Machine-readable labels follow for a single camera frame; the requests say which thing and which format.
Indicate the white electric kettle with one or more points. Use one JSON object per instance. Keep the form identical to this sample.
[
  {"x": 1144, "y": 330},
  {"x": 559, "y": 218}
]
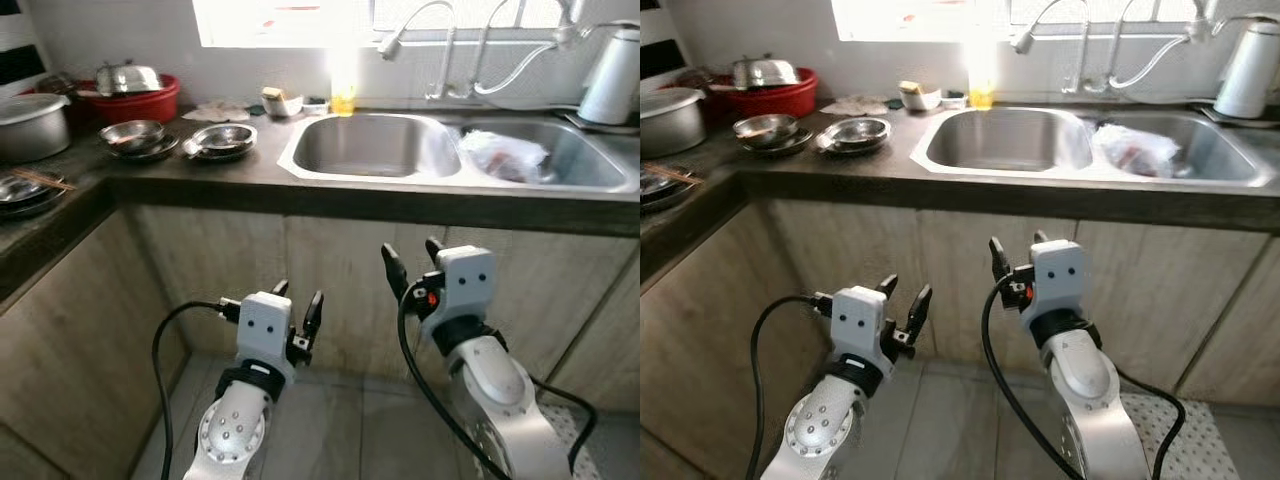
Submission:
[
  {"x": 1250, "y": 75},
  {"x": 612, "y": 80}
]

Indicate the stainless steel sink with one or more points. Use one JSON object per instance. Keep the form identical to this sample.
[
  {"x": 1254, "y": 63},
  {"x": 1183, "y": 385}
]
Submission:
[
  {"x": 360, "y": 145},
  {"x": 1000, "y": 140}
]

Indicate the grey wood cabinet door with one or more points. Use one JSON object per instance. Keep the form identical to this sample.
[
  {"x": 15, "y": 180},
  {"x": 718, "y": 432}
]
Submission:
[
  {"x": 220, "y": 260},
  {"x": 345, "y": 290},
  {"x": 545, "y": 290},
  {"x": 960, "y": 280},
  {"x": 1245, "y": 330},
  {"x": 1160, "y": 290},
  {"x": 660, "y": 465},
  {"x": 850, "y": 250},
  {"x": 610, "y": 340},
  {"x": 20, "y": 465},
  {"x": 710, "y": 320},
  {"x": 70, "y": 330}
]

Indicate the domed steel lid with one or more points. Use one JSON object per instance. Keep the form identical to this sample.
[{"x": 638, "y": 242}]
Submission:
[
  {"x": 130, "y": 80},
  {"x": 766, "y": 73}
]

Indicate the white cup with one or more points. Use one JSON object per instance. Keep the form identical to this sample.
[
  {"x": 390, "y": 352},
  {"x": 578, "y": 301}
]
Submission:
[
  {"x": 282, "y": 105},
  {"x": 920, "y": 99}
]

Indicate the small white container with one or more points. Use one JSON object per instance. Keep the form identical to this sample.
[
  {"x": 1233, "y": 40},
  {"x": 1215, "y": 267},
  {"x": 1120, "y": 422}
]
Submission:
[
  {"x": 953, "y": 101},
  {"x": 315, "y": 106}
]

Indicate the silver metal cooking pot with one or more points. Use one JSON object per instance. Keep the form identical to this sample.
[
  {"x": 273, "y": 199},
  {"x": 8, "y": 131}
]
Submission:
[
  {"x": 668, "y": 125},
  {"x": 30, "y": 130}
]

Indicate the white plastic bag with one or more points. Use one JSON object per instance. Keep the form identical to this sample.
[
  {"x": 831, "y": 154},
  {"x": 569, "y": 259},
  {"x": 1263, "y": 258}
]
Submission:
[
  {"x": 505, "y": 157},
  {"x": 1135, "y": 150}
]

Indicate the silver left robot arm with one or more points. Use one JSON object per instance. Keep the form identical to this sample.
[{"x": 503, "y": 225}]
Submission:
[
  {"x": 230, "y": 435},
  {"x": 825, "y": 435}
]

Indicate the bright window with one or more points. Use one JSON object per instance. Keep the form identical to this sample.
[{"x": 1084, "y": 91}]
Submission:
[
  {"x": 270, "y": 20},
  {"x": 900, "y": 18}
]

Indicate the brown wooden chopstick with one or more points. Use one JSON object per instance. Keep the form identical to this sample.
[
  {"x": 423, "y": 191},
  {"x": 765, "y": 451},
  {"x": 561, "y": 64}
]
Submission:
[
  {"x": 40, "y": 184},
  {"x": 672, "y": 178},
  {"x": 45, "y": 181},
  {"x": 678, "y": 175}
]

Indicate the white dotted floor mat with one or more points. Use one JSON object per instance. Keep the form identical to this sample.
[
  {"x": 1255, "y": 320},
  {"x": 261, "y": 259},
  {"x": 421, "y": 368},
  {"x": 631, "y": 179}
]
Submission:
[
  {"x": 1200, "y": 450},
  {"x": 580, "y": 460}
]

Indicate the red plastic basin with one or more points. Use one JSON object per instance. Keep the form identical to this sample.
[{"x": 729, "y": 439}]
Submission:
[
  {"x": 775, "y": 102},
  {"x": 140, "y": 108}
]

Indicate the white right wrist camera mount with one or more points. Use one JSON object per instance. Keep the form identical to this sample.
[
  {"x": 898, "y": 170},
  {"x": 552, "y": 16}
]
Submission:
[
  {"x": 1058, "y": 275},
  {"x": 468, "y": 280}
]

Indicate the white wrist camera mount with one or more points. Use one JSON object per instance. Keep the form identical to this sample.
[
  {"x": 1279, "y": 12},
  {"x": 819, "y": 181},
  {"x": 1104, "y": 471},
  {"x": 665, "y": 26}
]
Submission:
[
  {"x": 1058, "y": 275},
  {"x": 263, "y": 325},
  {"x": 858, "y": 322},
  {"x": 468, "y": 280}
]

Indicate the black kettle base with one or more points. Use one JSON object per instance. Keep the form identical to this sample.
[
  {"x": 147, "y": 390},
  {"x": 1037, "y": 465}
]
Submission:
[
  {"x": 585, "y": 122},
  {"x": 1205, "y": 113}
]

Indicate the yellow drinking glass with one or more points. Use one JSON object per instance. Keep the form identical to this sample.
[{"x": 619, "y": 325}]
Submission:
[
  {"x": 981, "y": 97},
  {"x": 343, "y": 102}
]

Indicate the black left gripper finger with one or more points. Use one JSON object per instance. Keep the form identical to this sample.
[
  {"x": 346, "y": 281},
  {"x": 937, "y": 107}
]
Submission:
[
  {"x": 889, "y": 286},
  {"x": 920, "y": 310},
  {"x": 281, "y": 289},
  {"x": 314, "y": 315}
]

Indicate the white cloth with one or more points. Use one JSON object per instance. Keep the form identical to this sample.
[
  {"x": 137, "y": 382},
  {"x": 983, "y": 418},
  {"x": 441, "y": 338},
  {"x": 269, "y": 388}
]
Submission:
[
  {"x": 215, "y": 112},
  {"x": 853, "y": 106}
]

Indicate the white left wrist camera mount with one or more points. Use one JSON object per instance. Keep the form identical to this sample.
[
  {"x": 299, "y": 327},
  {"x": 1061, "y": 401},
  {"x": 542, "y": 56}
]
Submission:
[
  {"x": 858, "y": 322},
  {"x": 263, "y": 325}
]

